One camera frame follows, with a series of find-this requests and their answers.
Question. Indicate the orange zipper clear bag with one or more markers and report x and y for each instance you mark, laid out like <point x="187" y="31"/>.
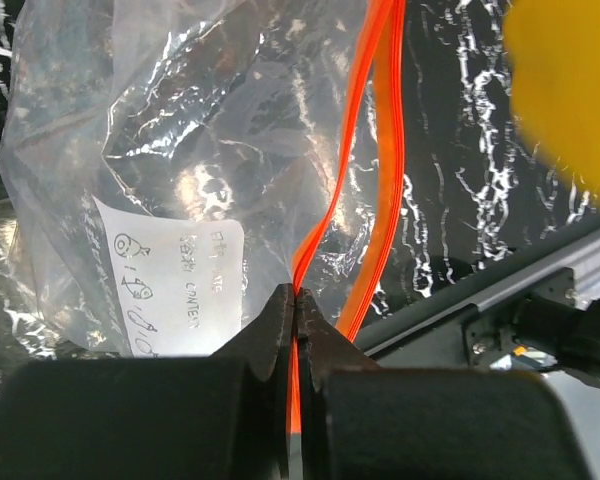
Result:
<point x="172" y="162"/>

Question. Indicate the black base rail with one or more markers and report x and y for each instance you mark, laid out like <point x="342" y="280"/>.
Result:
<point x="546" y="299"/>

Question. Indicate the yellow bell pepper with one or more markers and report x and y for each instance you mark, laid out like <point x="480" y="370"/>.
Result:
<point x="554" y="49"/>

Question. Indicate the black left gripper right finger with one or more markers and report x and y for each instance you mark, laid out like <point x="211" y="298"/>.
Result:
<point x="363" y="421"/>

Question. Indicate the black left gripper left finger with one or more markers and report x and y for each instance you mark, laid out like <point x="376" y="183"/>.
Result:
<point x="224" y="416"/>

